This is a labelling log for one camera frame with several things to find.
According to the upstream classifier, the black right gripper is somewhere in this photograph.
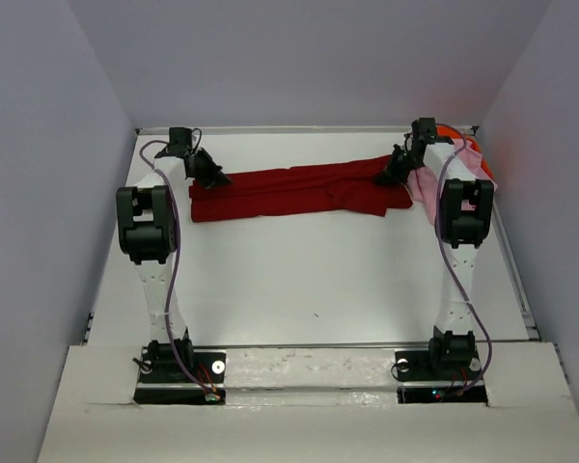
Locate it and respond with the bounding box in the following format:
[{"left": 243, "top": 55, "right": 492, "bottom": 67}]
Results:
[{"left": 372, "top": 144, "right": 423, "bottom": 185}]

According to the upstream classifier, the dark red t shirt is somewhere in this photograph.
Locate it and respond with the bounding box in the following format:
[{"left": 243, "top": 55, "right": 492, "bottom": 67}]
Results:
[{"left": 189, "top": 156, "right": 413, "bottom": 223}]

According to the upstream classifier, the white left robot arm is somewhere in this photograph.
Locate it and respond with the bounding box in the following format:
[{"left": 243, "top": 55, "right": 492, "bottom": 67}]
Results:
[{"left": 116, "top": 127, "right": 232, "bottom": 389}]

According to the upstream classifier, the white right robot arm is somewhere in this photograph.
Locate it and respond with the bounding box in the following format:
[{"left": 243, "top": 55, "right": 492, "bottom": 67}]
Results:
[{"left": 373, "top": 118, "right": 495, "bottom": 387}]

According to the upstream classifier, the pink t shirt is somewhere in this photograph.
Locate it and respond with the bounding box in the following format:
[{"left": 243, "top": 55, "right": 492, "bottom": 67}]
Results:
[{"left": 408, "top": 143, "right": 498, "bottom": 226}]

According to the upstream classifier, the orange t shirt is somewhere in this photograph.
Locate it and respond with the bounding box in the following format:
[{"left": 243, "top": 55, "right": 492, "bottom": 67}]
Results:
[{"left": 437, "top": 124, "right": 494, "bottom": 179}]

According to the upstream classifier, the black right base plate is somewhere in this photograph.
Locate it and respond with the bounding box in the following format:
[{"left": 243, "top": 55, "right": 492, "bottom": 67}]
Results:
[{"left": 391, "top": 350, "right": 488, "bottom": 404}]

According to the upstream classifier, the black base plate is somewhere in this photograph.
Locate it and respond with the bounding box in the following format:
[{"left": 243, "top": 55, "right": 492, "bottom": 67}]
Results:
[
  {"left": 391, "top": 350, "right": 488, "bottom": 404},
  {"left": 133, "top": 349, "right": 227, "bottom": 406}
]

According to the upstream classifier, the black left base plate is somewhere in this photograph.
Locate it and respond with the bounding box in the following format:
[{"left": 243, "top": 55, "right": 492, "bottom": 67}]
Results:
[{"left": 133, "top": 349, "right": 227, "bottom": 406}]

